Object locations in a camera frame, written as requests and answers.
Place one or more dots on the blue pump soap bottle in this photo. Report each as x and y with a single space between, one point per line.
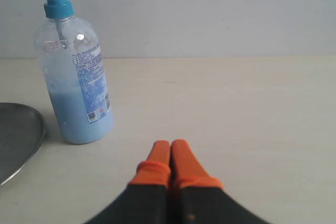
70 58

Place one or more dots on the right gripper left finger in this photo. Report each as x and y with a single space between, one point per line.
145 196

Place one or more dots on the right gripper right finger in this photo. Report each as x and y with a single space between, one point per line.
201 197

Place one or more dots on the round steel plate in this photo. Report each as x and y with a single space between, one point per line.
22 132

